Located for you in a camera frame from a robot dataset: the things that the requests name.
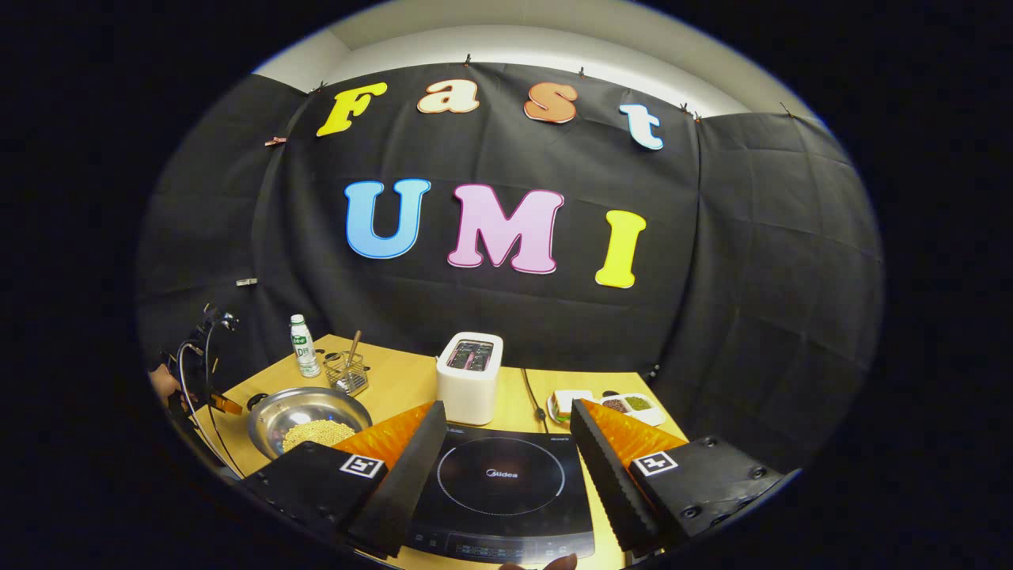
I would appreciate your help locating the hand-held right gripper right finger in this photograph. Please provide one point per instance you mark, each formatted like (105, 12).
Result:
(613, 491)

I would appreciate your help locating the sandwich with lettuce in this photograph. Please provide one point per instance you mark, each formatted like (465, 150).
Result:
(574, 398)

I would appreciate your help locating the pile of green mung beans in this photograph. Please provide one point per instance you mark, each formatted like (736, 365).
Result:
(638, 403)

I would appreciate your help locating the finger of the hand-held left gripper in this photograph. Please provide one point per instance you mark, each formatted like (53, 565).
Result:
(228, 406)

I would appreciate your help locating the pile of yellow soybeans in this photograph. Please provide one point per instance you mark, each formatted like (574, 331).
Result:
(316, 434)

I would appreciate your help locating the white toaster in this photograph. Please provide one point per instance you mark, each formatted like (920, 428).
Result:
(467, 396)

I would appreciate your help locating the white bottle with green label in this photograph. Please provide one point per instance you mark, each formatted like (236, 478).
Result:
(305, 352)

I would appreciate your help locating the wooden utensil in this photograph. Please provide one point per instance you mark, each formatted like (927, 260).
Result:
(355, 344)

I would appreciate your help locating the black induction cooktop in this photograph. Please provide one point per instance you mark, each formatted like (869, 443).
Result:
(506, 514)

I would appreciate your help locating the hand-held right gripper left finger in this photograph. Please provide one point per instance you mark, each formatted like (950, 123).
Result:
(404, 491)

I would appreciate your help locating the white divided tray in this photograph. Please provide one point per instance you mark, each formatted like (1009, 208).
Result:
(653, 413)

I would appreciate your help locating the pile of dark red beans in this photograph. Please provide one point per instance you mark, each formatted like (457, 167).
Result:
(615, 404)

